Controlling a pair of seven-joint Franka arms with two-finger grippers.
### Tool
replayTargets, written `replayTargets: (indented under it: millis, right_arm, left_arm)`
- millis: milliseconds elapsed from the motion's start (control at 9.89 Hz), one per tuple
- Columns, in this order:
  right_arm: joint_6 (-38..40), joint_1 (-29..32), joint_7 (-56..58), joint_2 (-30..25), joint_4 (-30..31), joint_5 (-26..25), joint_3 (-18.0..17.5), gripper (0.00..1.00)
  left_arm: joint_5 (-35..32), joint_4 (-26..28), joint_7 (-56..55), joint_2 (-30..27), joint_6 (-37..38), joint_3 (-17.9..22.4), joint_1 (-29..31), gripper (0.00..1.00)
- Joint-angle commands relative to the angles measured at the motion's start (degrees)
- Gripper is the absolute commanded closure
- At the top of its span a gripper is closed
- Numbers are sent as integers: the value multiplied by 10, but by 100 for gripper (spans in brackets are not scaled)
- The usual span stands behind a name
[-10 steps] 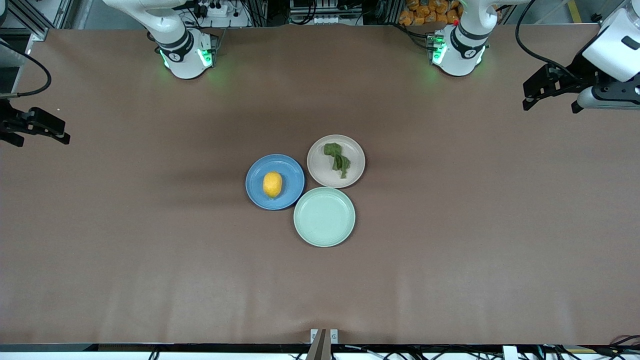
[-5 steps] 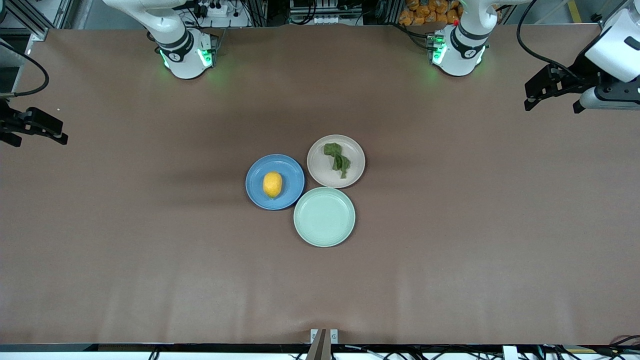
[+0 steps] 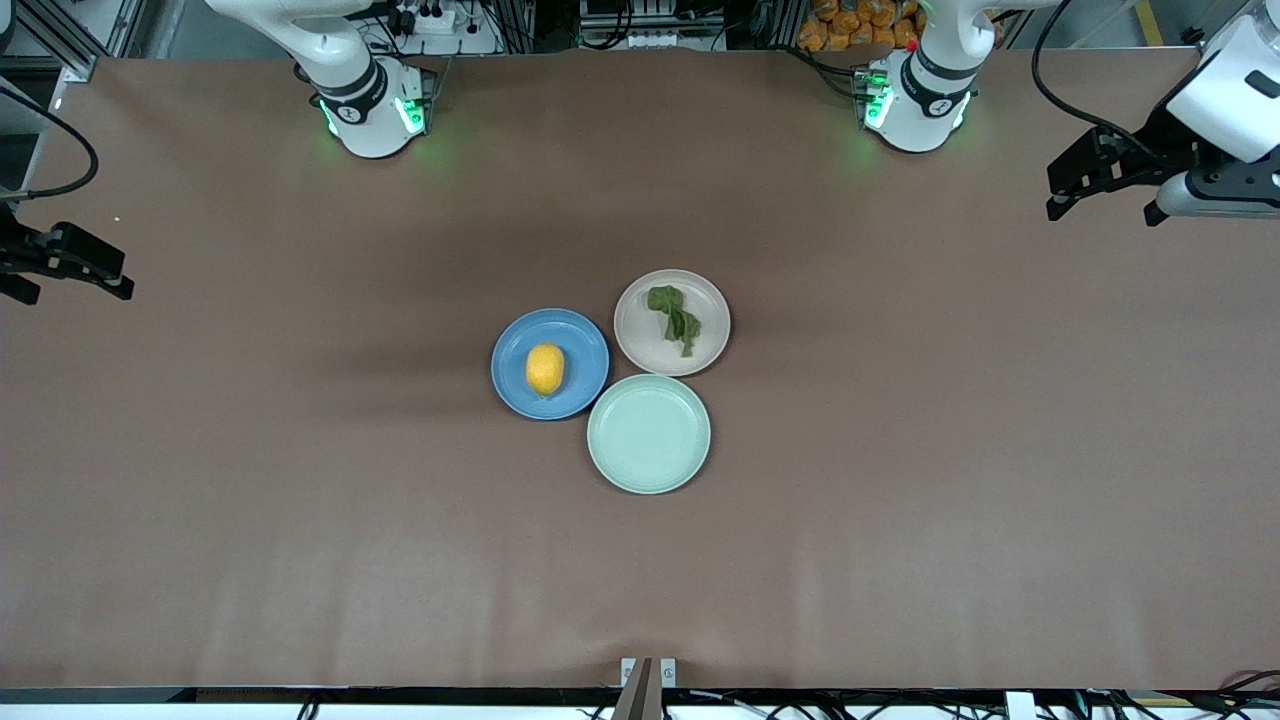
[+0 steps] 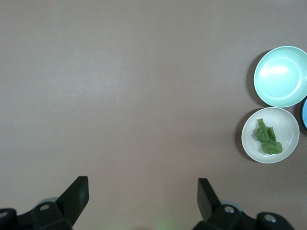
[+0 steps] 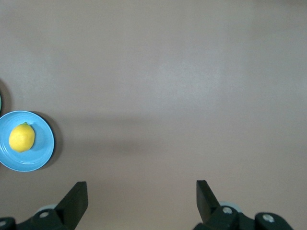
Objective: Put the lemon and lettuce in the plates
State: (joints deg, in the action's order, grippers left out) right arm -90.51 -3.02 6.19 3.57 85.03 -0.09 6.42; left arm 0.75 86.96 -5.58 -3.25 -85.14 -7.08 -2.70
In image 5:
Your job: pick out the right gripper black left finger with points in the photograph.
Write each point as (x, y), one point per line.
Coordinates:
(69, 210)

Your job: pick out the yellow lemon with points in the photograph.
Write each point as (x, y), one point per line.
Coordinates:
(22, 137)

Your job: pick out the light green round plate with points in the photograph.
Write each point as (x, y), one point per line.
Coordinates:
(0, 103)

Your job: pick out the blue round plate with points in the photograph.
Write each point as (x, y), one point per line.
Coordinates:
(43, 148)

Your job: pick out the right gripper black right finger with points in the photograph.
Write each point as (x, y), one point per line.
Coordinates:
(208, 210)

